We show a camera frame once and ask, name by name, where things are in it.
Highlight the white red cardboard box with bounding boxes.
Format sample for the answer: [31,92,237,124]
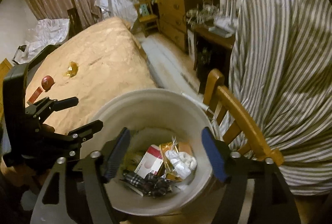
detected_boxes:
[134,145,163,178]

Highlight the white round trash bin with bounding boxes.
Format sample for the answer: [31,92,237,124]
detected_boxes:
[81,89,212,216]

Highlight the white tissue with string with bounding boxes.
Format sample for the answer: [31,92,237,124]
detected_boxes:
[175,152,197,180]

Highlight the gold cigarette pack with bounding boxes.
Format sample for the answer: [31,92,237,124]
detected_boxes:
[159,142,183,183]

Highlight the yellow sponge block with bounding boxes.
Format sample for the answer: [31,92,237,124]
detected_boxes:
[177,142,194,156]

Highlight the red rectangular carton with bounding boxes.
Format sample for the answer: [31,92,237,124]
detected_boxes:
[26,86,43,105]

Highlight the red apple with sticker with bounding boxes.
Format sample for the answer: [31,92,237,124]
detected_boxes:
[41,75,55,92]

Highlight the yellow plastic snack wrapper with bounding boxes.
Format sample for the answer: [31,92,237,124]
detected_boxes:
[65,61,79,77]

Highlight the wooden headboard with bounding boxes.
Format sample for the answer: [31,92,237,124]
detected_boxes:
[0,58,13,83]

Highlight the black crumpled wrapper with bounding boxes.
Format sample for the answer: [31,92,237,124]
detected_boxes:
[122,170,173,198]

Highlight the left silver plastic cover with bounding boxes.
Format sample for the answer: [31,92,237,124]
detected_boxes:
[15,19,70,64]

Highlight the wooden chair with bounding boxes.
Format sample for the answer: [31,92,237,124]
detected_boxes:
[203,69,284,166]

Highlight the striped hanging cloth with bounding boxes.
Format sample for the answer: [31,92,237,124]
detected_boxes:
[228,0,331,196]

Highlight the small wooden stool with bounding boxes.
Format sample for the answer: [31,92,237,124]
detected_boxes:
[134,0,160,37]

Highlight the wooden chest of drawers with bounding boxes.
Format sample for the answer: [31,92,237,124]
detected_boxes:
[156,0,202,53]

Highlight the white wifi router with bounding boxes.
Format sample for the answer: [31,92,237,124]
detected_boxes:
[208,0,238,38]

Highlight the tangled white cables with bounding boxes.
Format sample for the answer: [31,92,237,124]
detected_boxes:
[185,0,224,30]

